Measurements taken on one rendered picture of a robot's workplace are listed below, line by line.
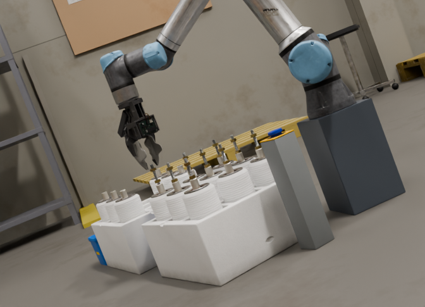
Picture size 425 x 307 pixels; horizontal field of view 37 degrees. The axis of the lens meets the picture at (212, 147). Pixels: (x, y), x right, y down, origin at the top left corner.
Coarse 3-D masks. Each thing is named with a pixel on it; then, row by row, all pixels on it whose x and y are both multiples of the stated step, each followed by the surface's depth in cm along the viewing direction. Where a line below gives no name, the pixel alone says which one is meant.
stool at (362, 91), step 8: (336, 32) 490; (344, 32) 488; (328, 40) 496; (344, 40) 502; (344, 48) 503; (352, 64) 504; (352, 72) 505; (392, 80) 493; (360, 88) 505; (368, 88) 503; (376, 88) 500; (392, 88) 495
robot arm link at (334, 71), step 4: (320, 36) 186; (324, 36) 187; (324, 40) 187; (324, 44) 185; (328, 44) 188; (328, 48) 183; (332, 68) 186; (336, 68) 188; (332, 72) 186; (336, 72) 187; (328, 76) 186; (332, 76) 186; (304, 84) 189; (308, 84) 188
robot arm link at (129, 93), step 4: (124, 88) 187; (128, 88) 188; (132, 88) 188; (136, 88) 191; (112, 92) 189; (116, 92) 188; (120, 92) 187; (124, 92) 187; (128, 92) 188; (132, 92) 188; (136, 92) 189; (116, 96) 188; (120, 96) 188; (124, 96) 187; (128, 96) 187; (132, 96) 188; (136, 96) 189; (116, 100) 189; (120, 100) 188; (124, 100) 187; (128, 100) 188; (132, 100) 188
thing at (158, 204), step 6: (168, 192) 191; (156, 198) 191; (162, 198) 190; (156, 204) 191; (162, 204) 190; (156, 210) 192; (162, 210) 191; (168, 210) 190; (156, 216) 193; (162, 216) 191; (168, 216) 190
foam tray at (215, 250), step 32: (256, 192) 175; (160, 224) 185; (192, 224) 166; (224, 224) 168; (256, 224) 173; (288, 224) 178; (160, 256) 194; (192, 256) 174; (224, 256) 167; (256, 256) 172
